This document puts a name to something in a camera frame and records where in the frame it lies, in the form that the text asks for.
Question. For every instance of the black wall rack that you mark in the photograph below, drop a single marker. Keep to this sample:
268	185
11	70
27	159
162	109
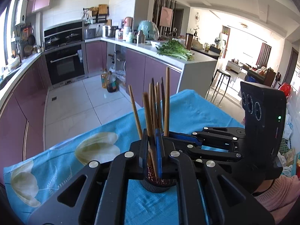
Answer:
96	17

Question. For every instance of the woven basket bowl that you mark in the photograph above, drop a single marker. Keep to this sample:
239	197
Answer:
28	49

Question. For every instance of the decorative wall clock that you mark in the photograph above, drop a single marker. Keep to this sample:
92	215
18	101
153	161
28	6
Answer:
197	17

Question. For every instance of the white low table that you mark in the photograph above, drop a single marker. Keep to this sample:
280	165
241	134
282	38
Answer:
234	66

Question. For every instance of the steel cooking pot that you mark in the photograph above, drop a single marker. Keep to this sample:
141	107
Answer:
110	31

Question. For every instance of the wooden chopstick red patterned end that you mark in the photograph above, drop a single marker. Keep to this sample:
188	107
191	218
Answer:
148	121

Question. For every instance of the pink electric kettle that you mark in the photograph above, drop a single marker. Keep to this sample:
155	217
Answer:
127	22

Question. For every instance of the kitchen window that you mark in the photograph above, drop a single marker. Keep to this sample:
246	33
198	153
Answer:
5	39

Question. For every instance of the black bar stool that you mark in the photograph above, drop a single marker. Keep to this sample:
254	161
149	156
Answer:
221	73

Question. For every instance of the hanging black frying pan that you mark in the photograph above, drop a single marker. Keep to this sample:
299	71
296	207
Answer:
31	38

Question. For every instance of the set of wooden chopsticks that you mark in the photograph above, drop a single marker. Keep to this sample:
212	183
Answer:
166	98

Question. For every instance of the dark sauce bottle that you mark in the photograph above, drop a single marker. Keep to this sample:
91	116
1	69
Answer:
111	82

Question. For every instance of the black range hood stove unit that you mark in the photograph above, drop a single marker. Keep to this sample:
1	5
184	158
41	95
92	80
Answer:
64	29

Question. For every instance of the black built-in oven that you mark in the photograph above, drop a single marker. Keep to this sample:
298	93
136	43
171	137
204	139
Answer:
65	63

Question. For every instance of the black wok with lid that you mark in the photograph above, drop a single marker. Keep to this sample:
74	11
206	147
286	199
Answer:
51	39

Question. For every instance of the white water heater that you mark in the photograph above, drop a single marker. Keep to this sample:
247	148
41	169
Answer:
21	11

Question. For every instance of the pink wall picture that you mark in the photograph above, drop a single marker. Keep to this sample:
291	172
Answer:
166	16

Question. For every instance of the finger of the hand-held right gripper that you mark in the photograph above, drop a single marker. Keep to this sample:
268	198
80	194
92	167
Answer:
182	137
199	150

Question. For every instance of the blue floral tablecloth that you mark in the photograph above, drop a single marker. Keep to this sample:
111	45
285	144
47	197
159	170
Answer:
93	145

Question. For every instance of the bunch of green vegetables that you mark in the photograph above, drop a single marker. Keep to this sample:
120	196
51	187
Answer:
174	49

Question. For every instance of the wooden cutting board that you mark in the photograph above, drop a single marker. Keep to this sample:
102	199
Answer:
103	9

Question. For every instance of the silver toaster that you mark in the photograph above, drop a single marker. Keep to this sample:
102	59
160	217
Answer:
90	33

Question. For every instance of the person's right forearm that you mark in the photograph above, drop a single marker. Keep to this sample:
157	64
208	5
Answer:
281	194

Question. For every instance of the red window curtain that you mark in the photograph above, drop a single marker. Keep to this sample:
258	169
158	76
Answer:
263	55

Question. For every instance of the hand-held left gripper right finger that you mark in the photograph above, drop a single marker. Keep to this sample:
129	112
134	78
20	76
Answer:
159	152

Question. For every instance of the yellow cooking oil bottle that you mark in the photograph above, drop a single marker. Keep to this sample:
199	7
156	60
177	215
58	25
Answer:
104	78

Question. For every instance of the white plastic bag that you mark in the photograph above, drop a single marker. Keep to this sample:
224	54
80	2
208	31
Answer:
287	126
120	76

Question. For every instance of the steel thermos bottle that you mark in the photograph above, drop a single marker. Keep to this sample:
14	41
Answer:
140	37

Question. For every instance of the sofa with cushions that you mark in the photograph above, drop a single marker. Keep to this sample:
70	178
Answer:
257	71

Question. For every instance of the red bag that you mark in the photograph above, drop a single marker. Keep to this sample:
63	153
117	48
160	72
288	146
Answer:
284	89

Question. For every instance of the wooden slat partition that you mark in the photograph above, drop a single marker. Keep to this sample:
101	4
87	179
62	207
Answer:
156	9

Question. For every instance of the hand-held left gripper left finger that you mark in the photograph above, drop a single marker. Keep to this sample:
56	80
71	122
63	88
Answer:
140	154

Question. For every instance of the brown travel tumbler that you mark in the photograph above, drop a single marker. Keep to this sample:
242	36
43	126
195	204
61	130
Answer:
188	39

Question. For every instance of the pink lower kitchen cabinets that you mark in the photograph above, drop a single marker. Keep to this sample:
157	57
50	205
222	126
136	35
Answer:
23	103
140	75

